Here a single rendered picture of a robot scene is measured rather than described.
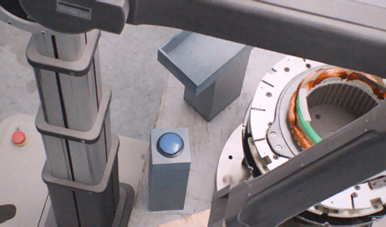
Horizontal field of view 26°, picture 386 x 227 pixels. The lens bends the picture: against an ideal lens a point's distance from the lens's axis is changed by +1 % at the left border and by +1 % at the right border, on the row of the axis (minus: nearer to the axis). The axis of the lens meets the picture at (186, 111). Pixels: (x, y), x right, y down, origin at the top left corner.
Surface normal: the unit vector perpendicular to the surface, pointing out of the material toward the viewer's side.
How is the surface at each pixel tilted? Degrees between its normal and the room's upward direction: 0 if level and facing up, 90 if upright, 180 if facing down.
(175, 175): 90
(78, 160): 90
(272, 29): 79
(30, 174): 0
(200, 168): 0
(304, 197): 83
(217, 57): 0
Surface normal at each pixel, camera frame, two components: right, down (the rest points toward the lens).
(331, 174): -0.25, 0.77
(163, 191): 0.08, 0.89
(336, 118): 0.06, -0.44
